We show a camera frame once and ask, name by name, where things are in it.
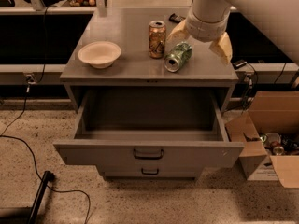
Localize small black power adapter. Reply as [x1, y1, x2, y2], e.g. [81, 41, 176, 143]
[233, 59, 247, 70]

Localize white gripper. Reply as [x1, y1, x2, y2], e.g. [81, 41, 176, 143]
[166, 8, 233, 64]

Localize grey metal drawer cabinet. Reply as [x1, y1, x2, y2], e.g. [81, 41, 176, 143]
[59, 7, 239, 181]

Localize black lower drawer handle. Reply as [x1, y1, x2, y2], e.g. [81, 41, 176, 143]
[141, 168, 159, 175]

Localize black top drawer handle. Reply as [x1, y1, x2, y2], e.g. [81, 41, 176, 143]
[133, 149, 164, 160]

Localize closed grey lower drawer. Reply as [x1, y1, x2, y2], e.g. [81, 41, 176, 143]
[97, 166, 203, 179]

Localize wall power outlet left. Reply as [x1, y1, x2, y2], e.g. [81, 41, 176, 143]
[25, 74, 36, 85]

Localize open grey top drawer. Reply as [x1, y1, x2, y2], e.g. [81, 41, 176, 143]
[54, 87, 244, 170]

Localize cans inside cardboard box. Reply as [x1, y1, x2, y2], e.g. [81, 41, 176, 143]
[260, 133, 299, 156]

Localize black remote control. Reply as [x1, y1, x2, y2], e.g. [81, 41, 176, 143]
[169, 13, 185, 24]

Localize gold soda can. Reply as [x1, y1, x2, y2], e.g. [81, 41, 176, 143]
[149, 21, 166, 59]

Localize green soda can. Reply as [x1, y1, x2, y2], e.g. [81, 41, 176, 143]
[164, 42, 192, 73]

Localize black drawer handle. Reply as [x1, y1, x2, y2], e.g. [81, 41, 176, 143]
[133, 149, 164, 160]
[141, 168, 159, 175]

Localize black metal floor stand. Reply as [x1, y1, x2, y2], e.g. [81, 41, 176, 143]
[26, 171, 54, 224]

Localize black floor cable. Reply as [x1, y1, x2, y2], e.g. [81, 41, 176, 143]
[0, 91, 92, 224]

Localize brown cardboard box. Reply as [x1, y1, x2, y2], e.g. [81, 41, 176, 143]
[225, 91, 299, 189]

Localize white paper bowl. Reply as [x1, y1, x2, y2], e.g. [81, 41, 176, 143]
[78, 41, 121, 69]

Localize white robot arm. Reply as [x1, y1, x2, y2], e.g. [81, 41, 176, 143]
[166, 0, 299, 63]

